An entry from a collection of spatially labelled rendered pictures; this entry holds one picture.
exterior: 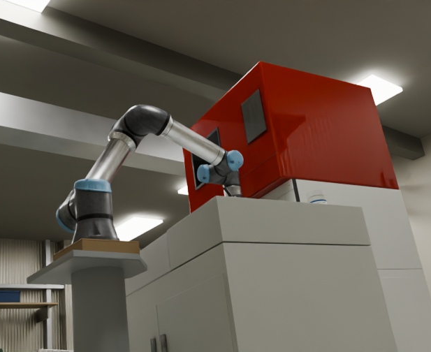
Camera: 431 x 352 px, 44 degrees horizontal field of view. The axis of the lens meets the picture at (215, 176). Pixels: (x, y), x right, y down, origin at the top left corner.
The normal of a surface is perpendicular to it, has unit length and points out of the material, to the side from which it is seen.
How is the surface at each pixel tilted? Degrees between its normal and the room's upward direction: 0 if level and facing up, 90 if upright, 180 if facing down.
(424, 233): 90
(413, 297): 90
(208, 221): 90
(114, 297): 90
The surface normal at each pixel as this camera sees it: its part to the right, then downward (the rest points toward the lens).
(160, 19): 0.14, 0.92
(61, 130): 0.63, -0.36
